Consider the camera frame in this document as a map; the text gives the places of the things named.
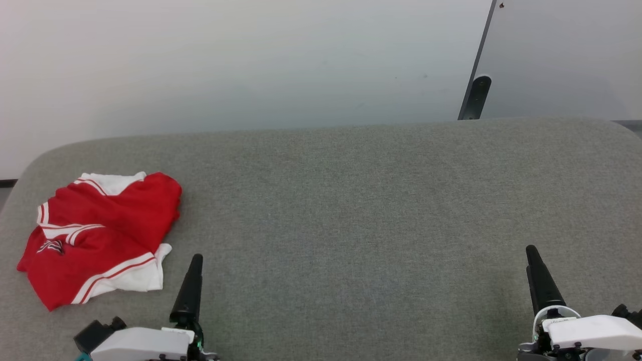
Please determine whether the red white jersey shirt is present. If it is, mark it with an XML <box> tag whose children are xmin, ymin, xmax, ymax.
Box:
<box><xmin>17</xmin><ymin>171</ymin><xmax>183</xmax><ymax>312</ymax></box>

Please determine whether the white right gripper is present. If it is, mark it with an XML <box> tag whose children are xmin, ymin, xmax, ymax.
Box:
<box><xmin>517</xmin><ymin>245</ymin><xmax>642</xmax><ymax>361</ymax></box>

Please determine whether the grey wall panel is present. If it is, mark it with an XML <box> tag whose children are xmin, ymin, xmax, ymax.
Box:
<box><xmin>471</xmin><ymin>0</ymin><xmax>642</xmax><ymax>121</ymax></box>

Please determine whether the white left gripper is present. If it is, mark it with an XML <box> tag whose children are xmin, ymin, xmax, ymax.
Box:
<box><xmin>89</xmin><ymin>253</ymin><xmax>220</xmax><ymax>361</ymax></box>

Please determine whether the black oblong bracket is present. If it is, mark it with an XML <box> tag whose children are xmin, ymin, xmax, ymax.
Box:
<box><xmin>462</xmin><ymin>75</ymin><xmax>492</xmax><ymax>120</ymax></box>

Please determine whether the black panel edge strip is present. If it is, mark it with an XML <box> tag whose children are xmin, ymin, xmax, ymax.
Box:
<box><xmin>457</xmin><ymin>0</ymin><xmax>498</xmax><ymax>121</ymax></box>

